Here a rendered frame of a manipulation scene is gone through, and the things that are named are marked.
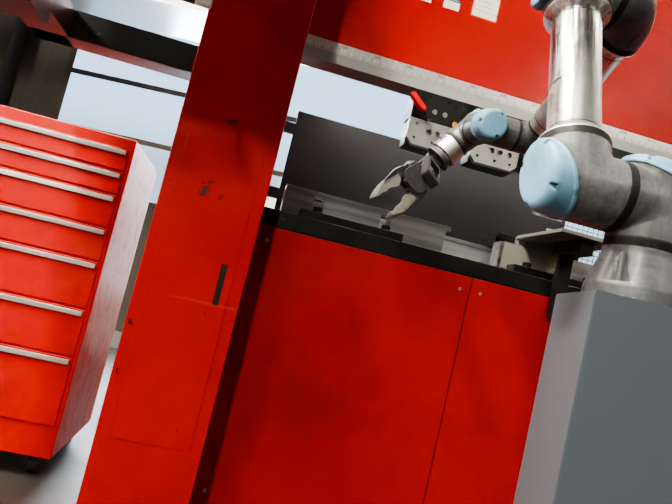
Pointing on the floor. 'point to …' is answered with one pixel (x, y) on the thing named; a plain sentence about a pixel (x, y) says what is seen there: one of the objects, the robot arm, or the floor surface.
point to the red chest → (61, 271)
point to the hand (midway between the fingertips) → (382, 206)
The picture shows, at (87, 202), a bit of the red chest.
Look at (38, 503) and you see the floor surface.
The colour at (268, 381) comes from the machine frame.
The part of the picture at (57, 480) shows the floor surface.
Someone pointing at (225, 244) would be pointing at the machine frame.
